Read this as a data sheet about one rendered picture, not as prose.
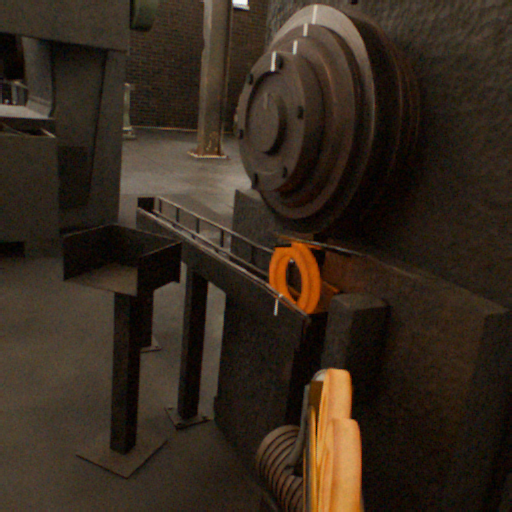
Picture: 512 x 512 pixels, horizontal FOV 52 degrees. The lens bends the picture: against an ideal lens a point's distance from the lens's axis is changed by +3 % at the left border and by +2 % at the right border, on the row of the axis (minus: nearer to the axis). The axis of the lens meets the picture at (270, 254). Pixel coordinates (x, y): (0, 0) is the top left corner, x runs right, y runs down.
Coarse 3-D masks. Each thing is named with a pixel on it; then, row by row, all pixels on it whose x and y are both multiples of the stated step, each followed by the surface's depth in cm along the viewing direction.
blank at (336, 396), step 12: (336, 372) 82; (324, 384) 88; (336, 384) 79; (348, 384) 79; (324, 396) 85; (336, 396) 77; (348, 396) 77; (324, 408) 86; (336, 408) 76; (348, 408) 76; (324, 420) 79; (324, 432) 77
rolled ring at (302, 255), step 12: (276, 252) 130; (288, 252) 125; (300, 252) 121; (276, 264) 130; (300, 264) 121; (312, 264) 120; (276, 276) 131; (312, 276) 119; (276, 288) 131; (312, 288) 119; (300, 300) 122; (312, 300) 120
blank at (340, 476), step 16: (336, 432) 65; (352, 432) 65; (336, 448) 63; (352, 448) 63; (336, 464) 62; (352, 464) 62; (320, 480) 74; (336, 480) 61; (352, 480) 61; (320, 496) 71; (336, 496) 60; (352, 496) 60
